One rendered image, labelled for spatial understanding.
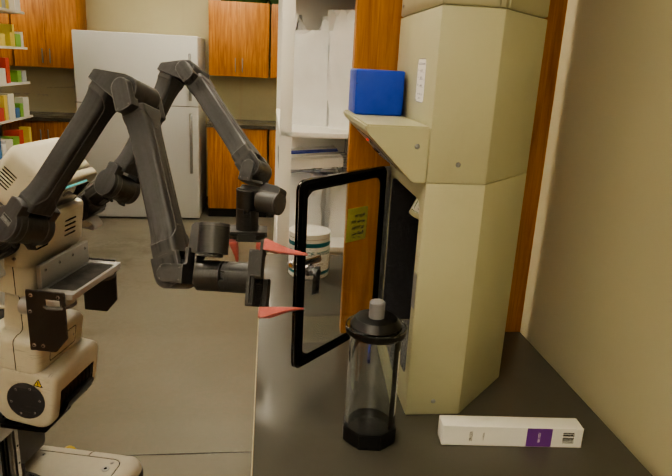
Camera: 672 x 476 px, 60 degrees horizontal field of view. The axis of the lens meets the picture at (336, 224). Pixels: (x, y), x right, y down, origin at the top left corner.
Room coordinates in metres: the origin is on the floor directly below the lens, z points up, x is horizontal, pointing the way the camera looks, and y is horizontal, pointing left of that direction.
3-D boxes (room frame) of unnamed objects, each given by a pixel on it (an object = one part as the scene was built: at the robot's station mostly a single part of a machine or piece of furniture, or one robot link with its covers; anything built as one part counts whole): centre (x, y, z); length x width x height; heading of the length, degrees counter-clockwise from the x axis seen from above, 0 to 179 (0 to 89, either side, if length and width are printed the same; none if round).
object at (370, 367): (0.95, -0.08, 1.06); 0.11 x 0.11 x 0.21
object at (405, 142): (1.17, -0.08, 1.46); 0.32 x 0.11 x 0.10; 7
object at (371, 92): (1.26, -0.07, 1.56); 0.10 x 0.10 x 0.09; 7
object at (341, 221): (1.21, -0.02, 1.19); 0.30 x 0.01 x 0.40; 143
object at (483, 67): (1.20, -0.26, 1.33); 0.32 x 0.25 x 0.77; 7
